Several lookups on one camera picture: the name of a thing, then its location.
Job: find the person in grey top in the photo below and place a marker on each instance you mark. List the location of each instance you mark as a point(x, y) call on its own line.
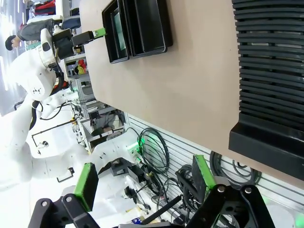
point(33, 31)

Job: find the grey slotted aluminium panel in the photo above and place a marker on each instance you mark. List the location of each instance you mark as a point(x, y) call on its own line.
point(185, 147)

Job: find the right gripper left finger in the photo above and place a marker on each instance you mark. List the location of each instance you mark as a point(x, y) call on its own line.
point(85, 187)

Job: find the black ESD tray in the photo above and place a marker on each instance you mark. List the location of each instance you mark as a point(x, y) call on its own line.
point(147, 26)
point(112, 55)

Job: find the green perforated circuit board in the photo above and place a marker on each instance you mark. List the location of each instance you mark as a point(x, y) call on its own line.
point(119, 31)

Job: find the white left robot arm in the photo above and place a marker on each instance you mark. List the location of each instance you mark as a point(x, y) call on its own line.
point(35, 80)

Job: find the black slotted board rack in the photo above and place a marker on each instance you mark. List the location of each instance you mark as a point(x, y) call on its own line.
point(268, 71)

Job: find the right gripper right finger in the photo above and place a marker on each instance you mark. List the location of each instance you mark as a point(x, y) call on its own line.
point(232, 209)

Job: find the aluminium frame shelf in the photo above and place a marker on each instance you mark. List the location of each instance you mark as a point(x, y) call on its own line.
point(80, 83)

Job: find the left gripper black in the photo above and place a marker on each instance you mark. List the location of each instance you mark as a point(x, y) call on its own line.
point(64, 42)

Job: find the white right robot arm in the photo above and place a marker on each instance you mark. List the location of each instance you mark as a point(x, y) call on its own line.
point(285, 213)

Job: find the black box device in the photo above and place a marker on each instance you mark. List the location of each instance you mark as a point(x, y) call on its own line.
point(135, 172)

